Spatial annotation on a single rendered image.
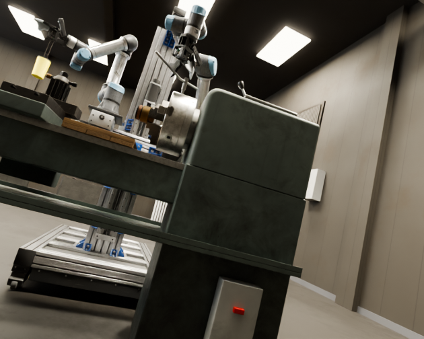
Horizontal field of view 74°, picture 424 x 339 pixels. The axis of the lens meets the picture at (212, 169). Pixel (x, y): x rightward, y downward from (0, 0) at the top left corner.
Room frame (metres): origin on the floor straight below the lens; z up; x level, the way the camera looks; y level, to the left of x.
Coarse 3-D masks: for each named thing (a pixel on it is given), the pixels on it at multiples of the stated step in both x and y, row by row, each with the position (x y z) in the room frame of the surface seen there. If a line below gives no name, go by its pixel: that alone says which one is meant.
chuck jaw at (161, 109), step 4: (152, 108) 1.33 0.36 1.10; (156, 108) 1.30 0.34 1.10; (160, 108) 1.26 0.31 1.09; (164, 108) 1.26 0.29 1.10; (168, 108) 1.25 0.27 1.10; (172, 108) 1.26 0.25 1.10; (152, 112) 1.33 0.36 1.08; (156, 112) 1.30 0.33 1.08; (160, 112) 1.26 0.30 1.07; (164, 112) 1.26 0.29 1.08; (168, 112) 1.25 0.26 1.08; (172, 112) 1.26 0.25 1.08; (148, 116) 1.35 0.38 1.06; (152, 116) 1.33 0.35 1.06; (156, 116) 1.32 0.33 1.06; (160, 116) 1.30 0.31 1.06; (164, 116) 1.29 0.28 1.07; (160, 120) 1.36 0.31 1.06
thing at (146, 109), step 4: (140, 108) 1.34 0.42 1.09; (144, 108) 1.34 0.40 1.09; (148, 108) 1.35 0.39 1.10; (136, 112) 1.34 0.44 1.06; (140, 112) 1.34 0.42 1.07; (144, 112) 1.34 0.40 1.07; (148, 112) 1.34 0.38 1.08; (136, 116) 1.36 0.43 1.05; (140, 116) 1.35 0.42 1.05; (144, 116) 1.35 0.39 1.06; (140, 120) 1.37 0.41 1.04; (144, 120) 1.36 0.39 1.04; (148, 120) 1.38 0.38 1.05; (152, 120) 1.37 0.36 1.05
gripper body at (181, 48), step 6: (180, 36) 1.24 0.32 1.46; (186, 36) 1.23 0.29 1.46; (192, 36) 1.24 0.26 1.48; (180, 42) 1.26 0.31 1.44; (186, 42) 1.24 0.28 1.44; (192, 42) 1.27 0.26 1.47; (174, 48) 1.27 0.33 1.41; (180, 48) 1.24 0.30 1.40; (186, 48) 1.24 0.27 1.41; (174, 54) 1.28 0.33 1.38; (180, 54) 1.24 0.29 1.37; (186, 54) 1.26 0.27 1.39; (192, 54) 1.28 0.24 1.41; (180, 60) 1.30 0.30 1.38; (186, 60) 1.27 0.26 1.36
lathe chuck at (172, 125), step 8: (176, 96) 1.28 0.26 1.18; (184, 96) 1.31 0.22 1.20; (168, 104) 1.25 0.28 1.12; (176, 104) 1.26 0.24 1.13; (184, 104) 1.27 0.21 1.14; (176, 112) 1.25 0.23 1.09; (184, 112) 1.26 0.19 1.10; (168, 120) 1.25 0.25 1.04; (176, 120) 1.26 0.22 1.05; (168, 128) 1.27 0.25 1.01; (176, 128) 1.27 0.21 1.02; (160, 136) 1.29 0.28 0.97; (176, 136) 1.29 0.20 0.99; (160, 144) 1.33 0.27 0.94; (168, 144) 1.32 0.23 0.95; (168, 152) 1.39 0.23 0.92
